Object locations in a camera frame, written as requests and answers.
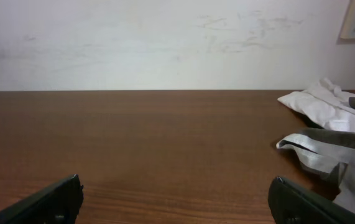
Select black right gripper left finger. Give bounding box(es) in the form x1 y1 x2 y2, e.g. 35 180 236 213
0 174 84 224

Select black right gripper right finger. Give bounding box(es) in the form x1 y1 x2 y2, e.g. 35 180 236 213
268 176 355 224

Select grey shorts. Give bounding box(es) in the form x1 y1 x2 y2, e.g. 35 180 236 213
276 98 355 213

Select white shirt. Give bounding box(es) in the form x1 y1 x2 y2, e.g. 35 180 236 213
278 78 355 133

